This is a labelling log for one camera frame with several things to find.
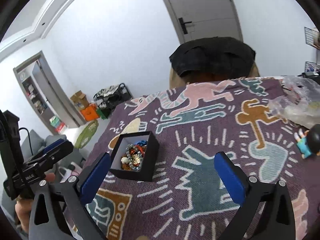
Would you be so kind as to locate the black wire wall basket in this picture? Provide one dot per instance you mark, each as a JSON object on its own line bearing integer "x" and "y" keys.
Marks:
{"x": 312, "y": 37}

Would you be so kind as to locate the pink tote bag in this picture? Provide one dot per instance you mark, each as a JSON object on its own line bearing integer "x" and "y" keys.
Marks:
{"x": 73, "y": 169}

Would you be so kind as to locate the clear plastic bag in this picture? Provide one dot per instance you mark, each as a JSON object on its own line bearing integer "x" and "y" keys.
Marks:
{"x": 300, "y": 102}

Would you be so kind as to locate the grey door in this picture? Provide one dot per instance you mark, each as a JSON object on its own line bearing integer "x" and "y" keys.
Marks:
{"x": 210, "y": 18}

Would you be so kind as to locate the tan chair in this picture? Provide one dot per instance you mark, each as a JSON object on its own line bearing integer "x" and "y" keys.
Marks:
{"x": 176, "y": 81}

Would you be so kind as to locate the cardboard box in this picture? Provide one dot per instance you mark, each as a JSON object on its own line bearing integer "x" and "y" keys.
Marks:
{"x": 80, "y": 101}

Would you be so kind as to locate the black door handle lock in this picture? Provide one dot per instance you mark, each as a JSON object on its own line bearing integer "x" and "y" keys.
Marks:
{"x": 183, "y": 25}

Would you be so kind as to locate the grey sofa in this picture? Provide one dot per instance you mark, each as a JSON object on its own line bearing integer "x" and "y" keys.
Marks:
{"x": 50, "y": 153}

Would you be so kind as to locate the orange box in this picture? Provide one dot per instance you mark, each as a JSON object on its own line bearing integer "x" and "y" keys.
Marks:
{"x": 89, "y": 113}

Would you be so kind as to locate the grey bathroom door frame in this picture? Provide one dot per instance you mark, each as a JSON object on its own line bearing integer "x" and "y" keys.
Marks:
{"x": 44, "y": 93}

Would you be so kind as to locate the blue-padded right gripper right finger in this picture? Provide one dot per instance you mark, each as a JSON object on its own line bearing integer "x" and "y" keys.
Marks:
{"x": 277, "y": 220}

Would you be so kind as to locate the green oval floor mat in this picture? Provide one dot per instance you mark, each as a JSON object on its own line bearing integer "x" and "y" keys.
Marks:
{"x": 86, "y": 135}

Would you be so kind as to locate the person's left hand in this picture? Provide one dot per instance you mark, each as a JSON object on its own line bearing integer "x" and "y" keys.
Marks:
{"x": 23, "y": 209}

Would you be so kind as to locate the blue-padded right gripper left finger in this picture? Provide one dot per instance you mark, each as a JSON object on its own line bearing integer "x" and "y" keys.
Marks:
{"x": 47, "y": 220}

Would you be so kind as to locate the black square jewelry box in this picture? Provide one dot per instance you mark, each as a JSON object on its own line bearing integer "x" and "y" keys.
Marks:
{"x": 134, "y": 156}

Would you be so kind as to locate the black shoe rack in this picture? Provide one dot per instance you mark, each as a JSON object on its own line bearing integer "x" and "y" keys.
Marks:
{"x": 108, "y": 99}

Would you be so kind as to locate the black-haired cartoon figurine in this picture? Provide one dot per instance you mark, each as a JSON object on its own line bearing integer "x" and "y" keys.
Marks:
{"x": 308, "y": 142}

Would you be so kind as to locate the purple patterned woven blanket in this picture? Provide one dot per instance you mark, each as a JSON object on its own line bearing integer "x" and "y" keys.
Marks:
{"x": 185, "y": 198}

